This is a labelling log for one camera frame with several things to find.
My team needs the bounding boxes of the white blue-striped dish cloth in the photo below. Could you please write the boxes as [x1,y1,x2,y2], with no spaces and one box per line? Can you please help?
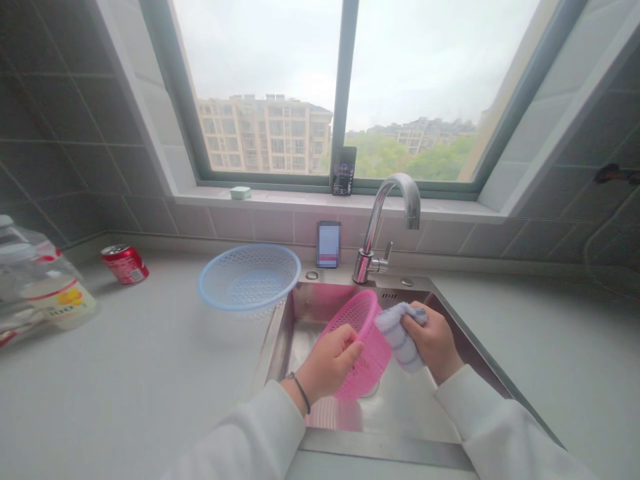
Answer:
[374,301,429,375]

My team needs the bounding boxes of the stainless steel sink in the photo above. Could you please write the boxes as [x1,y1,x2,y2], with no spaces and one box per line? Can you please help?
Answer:
[248,276,569,472]

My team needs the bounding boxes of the clear plastic oil bottle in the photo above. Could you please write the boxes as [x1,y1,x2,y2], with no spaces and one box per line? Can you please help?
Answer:
[0,215,98,349]

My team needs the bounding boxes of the smartphone with dark screen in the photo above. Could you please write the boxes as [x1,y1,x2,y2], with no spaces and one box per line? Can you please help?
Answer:
[331,146,357,197]

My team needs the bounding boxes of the chrome faucet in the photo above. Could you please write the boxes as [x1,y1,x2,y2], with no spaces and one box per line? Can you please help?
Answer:
[351,173,421,285]

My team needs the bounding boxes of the person's left hand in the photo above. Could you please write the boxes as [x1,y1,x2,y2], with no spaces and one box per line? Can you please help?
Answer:
[293,323,365,407]

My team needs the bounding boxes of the window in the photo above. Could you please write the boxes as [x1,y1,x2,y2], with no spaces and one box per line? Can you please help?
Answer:
[139,0,591,201]

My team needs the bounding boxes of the person's right hand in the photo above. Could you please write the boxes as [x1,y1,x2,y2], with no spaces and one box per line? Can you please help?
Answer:
[401,300,465,387]

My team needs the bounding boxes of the blue plastic basket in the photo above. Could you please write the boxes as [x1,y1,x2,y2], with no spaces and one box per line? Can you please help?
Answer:
[198,243,303,323]

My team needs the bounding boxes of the pink plastic basket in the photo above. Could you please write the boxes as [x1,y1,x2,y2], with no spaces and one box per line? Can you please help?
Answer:
[313,289,393,403]

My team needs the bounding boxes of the smartphone with white screen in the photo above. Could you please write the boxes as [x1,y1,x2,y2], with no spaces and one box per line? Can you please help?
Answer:
[315,221,343,270]

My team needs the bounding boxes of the red soda can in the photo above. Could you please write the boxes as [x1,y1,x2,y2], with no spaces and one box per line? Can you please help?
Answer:
[101,243,150,286]

